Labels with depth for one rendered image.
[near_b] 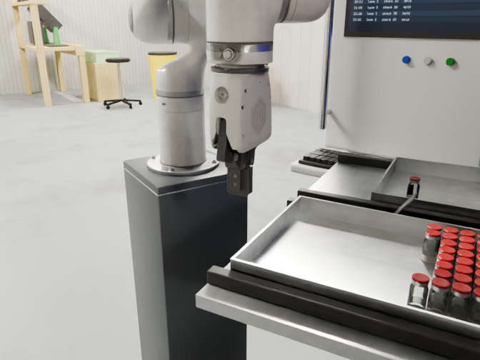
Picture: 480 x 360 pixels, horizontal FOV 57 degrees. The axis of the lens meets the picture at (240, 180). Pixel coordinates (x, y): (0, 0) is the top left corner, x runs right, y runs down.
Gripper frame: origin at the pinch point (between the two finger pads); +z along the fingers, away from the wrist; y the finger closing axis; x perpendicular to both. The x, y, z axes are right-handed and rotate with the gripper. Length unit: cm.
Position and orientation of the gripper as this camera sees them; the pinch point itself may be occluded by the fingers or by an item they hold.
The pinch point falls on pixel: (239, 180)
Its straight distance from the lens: 61.8
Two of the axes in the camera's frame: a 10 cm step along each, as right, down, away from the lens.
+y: 4.7, -3.0, 8.3
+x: -8.8, -1.6, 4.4
